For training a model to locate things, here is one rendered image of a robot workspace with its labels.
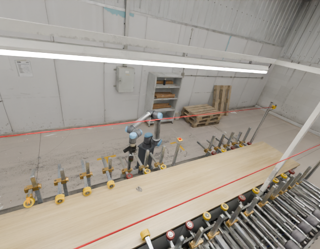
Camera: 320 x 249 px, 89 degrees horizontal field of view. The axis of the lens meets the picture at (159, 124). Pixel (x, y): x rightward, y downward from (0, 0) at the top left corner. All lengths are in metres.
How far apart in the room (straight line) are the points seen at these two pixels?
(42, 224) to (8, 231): 0.24
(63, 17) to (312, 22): 8.45
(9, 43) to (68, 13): 3.05
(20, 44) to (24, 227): 1.48
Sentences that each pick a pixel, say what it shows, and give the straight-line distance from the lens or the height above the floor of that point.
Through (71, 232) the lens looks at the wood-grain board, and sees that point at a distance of 1.86.
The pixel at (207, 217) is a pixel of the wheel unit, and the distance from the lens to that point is 2.05.
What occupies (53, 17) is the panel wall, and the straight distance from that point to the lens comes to 4.12.
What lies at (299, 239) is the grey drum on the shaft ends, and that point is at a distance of 2.63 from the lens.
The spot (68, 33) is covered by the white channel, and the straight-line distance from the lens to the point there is 1.13.
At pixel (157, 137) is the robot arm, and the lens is 2.84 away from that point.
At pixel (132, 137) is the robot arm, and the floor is 1.35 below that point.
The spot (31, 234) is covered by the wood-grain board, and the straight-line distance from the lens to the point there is 1.95.
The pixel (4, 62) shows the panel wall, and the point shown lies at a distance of 4.31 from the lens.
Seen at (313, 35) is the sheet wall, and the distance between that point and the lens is 9.16.
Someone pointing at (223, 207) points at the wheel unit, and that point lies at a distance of 2.20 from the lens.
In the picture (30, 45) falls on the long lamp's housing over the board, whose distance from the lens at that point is 1.13.
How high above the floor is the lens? 2.51
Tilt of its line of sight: 29 degrees down
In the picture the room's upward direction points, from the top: 10 degrees clockwise
